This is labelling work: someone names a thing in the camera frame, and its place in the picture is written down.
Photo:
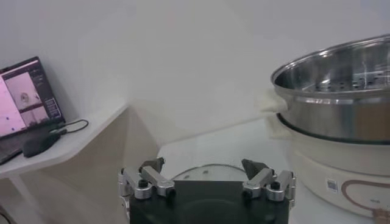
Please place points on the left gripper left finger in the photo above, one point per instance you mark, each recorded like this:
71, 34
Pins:
158, 179

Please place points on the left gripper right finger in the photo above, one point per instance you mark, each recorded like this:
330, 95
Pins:
259, 179

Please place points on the stainless steel steamer basket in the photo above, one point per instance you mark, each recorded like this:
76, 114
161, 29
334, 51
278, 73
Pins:
335, 118

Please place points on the cream electric cooker base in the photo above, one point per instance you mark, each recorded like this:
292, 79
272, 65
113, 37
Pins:
320, 164

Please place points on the white side table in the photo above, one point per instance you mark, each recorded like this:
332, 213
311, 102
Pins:
76, 140

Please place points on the black computer mouse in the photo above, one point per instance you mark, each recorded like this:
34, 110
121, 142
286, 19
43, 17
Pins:
39, 144

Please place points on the black laptop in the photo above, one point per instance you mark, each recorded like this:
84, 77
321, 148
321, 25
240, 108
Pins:
24, 97

